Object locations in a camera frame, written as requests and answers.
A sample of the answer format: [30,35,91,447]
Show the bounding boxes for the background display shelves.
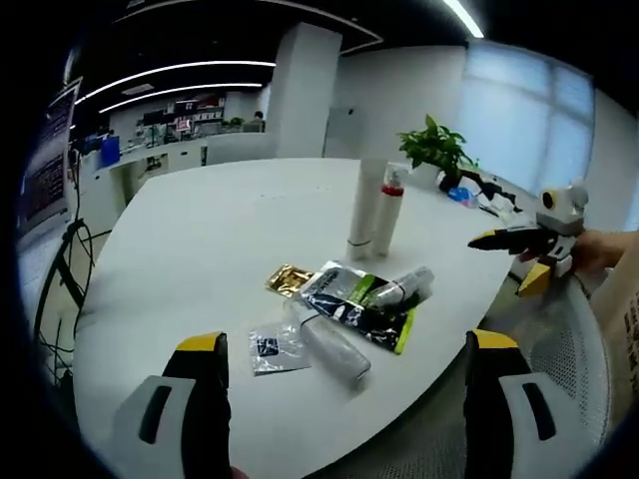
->
[134,97,224,146]

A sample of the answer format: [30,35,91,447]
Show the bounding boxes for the small white skincare spray bottle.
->
[284,298,373,390]
[373,266,435,310]

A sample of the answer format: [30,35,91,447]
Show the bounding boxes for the black cable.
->
[67,149,97,273]

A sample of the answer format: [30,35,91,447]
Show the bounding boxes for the white skincare tube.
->
[346,157,390,261]

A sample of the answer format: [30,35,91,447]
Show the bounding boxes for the blue bin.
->
[99,135,121,169]

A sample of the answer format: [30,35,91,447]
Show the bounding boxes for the green plant in white pot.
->
[397,114,475,191]

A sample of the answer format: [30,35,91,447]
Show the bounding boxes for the person's right hand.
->
[572,229,626,274]

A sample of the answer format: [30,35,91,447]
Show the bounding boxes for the black device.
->
[458,168,523,214]

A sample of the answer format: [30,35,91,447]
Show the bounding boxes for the blue packet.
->
[447,186,480,207]

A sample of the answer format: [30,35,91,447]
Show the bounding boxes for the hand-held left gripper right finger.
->
[462,328,599,479]

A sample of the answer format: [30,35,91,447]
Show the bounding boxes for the white counter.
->
[94,142,209,211]

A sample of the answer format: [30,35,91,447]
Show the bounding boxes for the silver skincare sachet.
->
[299,258,383,320]

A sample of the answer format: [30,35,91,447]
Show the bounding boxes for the red collar skincare pump bottle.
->
[371,167,405,258]

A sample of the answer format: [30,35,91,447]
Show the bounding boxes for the black laptop stand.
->
[34,219,96,325]

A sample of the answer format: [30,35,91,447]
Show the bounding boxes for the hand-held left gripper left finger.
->
[102,331,234,479]

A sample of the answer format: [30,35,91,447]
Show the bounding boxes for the white window blind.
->
[456,42,598,201]

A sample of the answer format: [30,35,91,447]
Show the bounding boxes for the clear skincare sachet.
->
[248,321,314,376]

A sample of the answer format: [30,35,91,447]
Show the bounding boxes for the white mesh office chair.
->
[508,271,615,450]

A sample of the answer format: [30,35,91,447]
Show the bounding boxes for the white laptop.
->
[14,77,84,245]

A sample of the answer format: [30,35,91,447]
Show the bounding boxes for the gold skincare sachet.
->
[264,262,316,296]

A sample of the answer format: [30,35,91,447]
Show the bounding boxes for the person's printed shirt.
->
[591,248,639,380]

